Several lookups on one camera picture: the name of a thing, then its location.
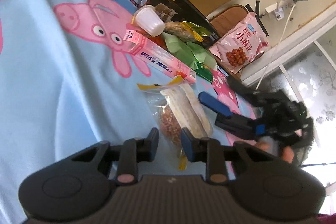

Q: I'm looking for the person's right hand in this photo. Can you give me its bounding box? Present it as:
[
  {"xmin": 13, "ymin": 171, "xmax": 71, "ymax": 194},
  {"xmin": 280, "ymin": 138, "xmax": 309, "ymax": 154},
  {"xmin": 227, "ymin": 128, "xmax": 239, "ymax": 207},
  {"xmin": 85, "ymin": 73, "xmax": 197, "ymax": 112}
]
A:
[{"xmin": 255, "ymin": 141, "xmax": 295, "ymax": 163}]

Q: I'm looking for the dark green snack packet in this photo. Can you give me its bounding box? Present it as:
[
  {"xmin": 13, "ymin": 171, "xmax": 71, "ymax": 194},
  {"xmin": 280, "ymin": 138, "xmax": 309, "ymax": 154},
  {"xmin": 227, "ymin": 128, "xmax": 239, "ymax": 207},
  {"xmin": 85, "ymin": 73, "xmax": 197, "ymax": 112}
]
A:
[{"xmin": 194, "ymin": 62, "xmax": 213, "ymax": 83}]

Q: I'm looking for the black cardboard storage box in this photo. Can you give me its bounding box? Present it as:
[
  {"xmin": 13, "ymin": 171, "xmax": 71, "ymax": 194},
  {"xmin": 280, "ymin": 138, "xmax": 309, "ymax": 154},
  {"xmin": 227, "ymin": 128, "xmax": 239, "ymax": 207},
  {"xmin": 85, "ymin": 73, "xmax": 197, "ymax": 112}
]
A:
[{"xmin": 138, "ymin": 0, "xmax": 220, "ymax": 48}]

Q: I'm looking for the brown yellow snack packet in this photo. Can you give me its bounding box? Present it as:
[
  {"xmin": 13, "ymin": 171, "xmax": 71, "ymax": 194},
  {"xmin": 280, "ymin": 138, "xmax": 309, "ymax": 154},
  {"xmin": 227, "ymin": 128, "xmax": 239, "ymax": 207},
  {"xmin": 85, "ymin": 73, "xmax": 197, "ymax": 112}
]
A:
[{"xmin": 164, "ymin": 22, "xmax": 203, "ymax": 43}]

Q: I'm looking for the light green snack packet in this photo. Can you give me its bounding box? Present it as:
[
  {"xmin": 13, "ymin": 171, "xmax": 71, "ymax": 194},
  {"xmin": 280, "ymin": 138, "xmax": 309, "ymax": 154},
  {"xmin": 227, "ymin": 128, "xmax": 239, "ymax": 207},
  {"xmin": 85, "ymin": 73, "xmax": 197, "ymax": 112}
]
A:
[{"xmin": 162, "ymin": 32, "xmax": 217, "ymax": 70}]

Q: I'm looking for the brown seat cushion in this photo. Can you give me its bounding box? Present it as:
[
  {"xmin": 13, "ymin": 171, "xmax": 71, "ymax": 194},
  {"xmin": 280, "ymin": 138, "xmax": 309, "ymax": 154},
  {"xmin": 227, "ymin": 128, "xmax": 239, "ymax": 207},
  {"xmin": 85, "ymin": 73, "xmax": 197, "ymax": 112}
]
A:
[{"xmin": 210, "ymin": 5, "xmax": 248, "ymax": 37}]

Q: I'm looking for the pink UHA candy box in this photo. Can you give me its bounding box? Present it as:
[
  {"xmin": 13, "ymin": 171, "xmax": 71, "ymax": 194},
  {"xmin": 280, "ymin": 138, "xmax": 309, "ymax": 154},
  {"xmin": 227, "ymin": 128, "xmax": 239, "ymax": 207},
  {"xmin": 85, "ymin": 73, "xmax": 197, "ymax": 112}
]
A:
[{"xmin": 123, "ymin": 30, "xmax": 196, "ymax": 84}]

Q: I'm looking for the clear bag of biscuits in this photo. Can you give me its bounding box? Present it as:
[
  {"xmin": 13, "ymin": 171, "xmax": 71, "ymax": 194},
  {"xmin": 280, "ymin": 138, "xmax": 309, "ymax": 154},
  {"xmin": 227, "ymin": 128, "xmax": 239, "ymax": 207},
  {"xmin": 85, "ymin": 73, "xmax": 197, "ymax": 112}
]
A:
[{"xmin": 137, "ymin": 76, "xmax": 213, "ymax": 170}]

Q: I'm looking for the white plastic jelly cup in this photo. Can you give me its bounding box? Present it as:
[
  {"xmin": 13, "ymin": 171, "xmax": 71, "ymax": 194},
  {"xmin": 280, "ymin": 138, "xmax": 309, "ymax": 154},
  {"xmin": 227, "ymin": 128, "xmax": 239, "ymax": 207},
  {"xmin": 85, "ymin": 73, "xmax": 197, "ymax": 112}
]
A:
[{"xmin": 131, "ymin": 5, "xmax": 165, "ymax": 37}]

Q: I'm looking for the white wall charger plug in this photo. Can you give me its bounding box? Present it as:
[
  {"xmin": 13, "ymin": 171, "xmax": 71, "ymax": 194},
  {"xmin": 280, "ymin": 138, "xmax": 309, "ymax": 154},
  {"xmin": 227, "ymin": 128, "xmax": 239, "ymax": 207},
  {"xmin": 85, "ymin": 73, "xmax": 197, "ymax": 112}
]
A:
[{"xmin": 265, "ymin": 3, "xmax": 284, "ymax": 20}]

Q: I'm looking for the Peppa Pig bed sheet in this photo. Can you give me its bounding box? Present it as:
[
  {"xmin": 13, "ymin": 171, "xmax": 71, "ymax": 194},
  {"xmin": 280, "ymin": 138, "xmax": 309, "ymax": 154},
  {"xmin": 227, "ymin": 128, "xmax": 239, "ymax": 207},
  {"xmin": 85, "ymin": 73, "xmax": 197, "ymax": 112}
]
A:
[{"xmin": 0, "ymin": 0, "xmax": 257, "ymax": 224}]

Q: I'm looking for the pink twisted-dough snack bag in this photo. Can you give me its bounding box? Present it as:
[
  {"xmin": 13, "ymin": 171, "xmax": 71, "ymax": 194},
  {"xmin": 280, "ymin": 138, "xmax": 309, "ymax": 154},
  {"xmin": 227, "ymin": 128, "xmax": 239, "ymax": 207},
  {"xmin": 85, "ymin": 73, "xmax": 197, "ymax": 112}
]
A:
[{"xmin": 209, "ymin": 12, "xmax": 269, "ymax": 74}]

